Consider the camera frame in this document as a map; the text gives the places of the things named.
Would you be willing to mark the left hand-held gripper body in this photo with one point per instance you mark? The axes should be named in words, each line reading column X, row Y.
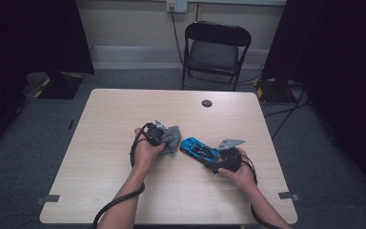
column 154, row 133

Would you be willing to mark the blue and black toy car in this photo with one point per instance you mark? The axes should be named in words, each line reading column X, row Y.
column 198, row 151

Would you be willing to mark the dark curtain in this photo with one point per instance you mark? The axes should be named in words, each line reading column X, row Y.
column 28, row 35
column 340, row 63

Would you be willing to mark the person's left hand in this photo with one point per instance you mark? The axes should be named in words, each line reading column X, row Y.
column 144, row 154

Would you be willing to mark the black stand base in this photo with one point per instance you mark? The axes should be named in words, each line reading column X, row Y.
column 60, row 87
column 274, row 92

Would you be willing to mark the white wall socket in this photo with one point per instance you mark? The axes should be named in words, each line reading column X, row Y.
column 177, row 5

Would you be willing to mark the black folding chair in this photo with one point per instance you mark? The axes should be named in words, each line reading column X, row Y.
column 214, row 55

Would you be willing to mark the round black table grommet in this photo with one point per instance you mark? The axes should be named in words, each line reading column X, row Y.
column 207, row 103

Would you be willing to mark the person's right hand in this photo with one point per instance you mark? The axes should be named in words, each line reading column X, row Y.
column 244, row 176

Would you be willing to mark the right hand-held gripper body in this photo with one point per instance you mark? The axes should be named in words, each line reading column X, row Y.
column 230, row 159

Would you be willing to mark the gray tape piece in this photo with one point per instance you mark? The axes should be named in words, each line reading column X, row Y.
column 288, row 196
column 48, row 199

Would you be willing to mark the gray knitted cloth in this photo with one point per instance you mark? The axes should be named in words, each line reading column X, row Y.
column 171, row 138

